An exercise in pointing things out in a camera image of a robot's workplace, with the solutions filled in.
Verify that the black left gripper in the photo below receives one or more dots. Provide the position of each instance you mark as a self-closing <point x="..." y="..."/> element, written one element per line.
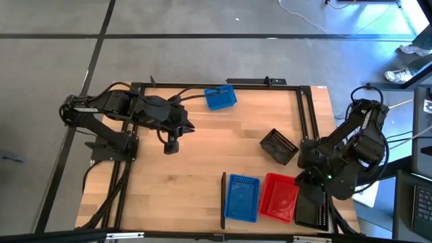
<point x="173" y="118"/>

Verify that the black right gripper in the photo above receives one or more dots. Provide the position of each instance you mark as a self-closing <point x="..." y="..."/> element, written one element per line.
<point x="312" y="187"/>

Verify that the black plastic basket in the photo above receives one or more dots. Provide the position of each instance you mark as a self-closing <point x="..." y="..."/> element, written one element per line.
<point x="310" y="216"/>
<point x="278" y="146"/>

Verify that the red plastic basket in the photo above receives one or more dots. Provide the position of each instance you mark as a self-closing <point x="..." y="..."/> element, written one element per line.
<point x="278" y="199"/>

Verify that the blue plastic basket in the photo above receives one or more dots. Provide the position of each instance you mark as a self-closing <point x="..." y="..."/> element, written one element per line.
<point x="222" y="99"/>
<point x="242" y="199"/>

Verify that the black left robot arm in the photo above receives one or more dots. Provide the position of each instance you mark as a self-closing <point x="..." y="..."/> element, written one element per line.
<point x="111" y="101"/>

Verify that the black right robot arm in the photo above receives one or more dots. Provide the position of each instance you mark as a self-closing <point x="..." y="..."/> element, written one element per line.
<point x="357" y="125"/>

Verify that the white paper with logo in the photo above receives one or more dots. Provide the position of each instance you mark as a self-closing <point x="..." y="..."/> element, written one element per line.
<point x="369" y="197"/>

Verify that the dark laptop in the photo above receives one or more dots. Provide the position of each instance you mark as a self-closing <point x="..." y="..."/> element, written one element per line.
<point x="422" y="206"/>

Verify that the grey computer case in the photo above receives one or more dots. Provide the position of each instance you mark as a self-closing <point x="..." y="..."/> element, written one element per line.
<point x="422" y="152"/>

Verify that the person's white shoe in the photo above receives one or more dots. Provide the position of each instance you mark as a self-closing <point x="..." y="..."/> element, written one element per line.
<point x="398" y="76"/>
<point x="413" y="50"/>

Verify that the black gantry beam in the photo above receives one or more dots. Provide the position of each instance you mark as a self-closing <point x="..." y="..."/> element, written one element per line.
<point x="67" y="236"/>

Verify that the dark grey floor object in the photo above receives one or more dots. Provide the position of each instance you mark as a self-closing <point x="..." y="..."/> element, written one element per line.
<point x="10" y="156"/>

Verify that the person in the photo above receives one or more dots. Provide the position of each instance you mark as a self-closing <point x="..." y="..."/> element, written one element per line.
<point x="425" y="40"/>

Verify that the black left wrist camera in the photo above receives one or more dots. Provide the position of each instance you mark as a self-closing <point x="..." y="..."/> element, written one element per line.
<point x="171" y="146"/>

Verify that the silver aluminium bracket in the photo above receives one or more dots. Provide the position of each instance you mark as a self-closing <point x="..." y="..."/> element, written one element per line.
<point x="310" y="239"/>
<point x="125" y="236"/>

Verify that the black bar mount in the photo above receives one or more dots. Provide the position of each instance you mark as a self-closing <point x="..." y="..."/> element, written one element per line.
<point x="249" y="81"/>

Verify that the black aluminium table frame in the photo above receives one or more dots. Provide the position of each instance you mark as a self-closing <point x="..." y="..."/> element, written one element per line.
<point x="260" y="87"/>

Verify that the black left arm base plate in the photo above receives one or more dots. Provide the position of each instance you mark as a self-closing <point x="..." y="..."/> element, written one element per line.
<point x="101" y="153"/>

